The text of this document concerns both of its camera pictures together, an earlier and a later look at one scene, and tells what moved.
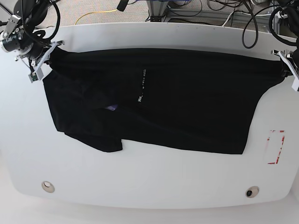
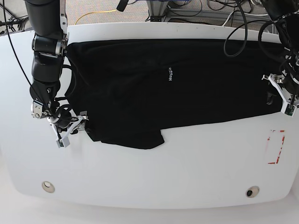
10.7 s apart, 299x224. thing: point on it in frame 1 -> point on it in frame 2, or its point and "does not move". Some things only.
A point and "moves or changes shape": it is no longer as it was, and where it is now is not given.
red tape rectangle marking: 276,162 does not move
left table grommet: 47,186 does not move
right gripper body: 286,55 -> 276,80
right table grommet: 252,192 does not move
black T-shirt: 171,99 moves or changes shape
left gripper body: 38,63 -> 80,118
